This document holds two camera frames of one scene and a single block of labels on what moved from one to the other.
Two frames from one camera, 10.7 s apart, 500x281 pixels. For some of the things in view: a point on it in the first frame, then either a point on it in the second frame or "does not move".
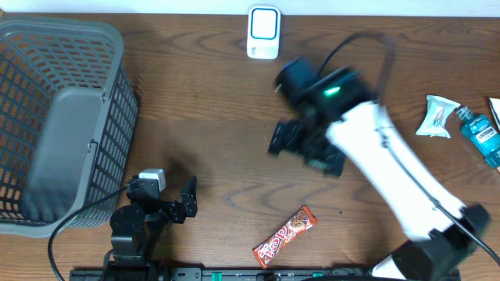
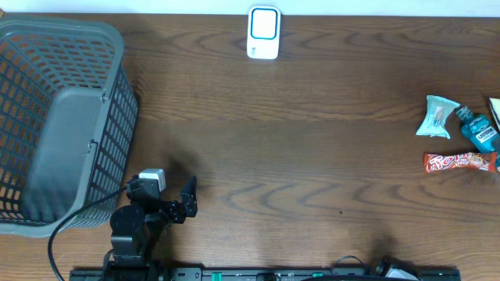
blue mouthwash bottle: (483, 133) does not move
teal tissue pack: (437, 110) does not move
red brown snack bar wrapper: (300, 222) -> (472, 161)
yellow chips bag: (495, 107) does not move
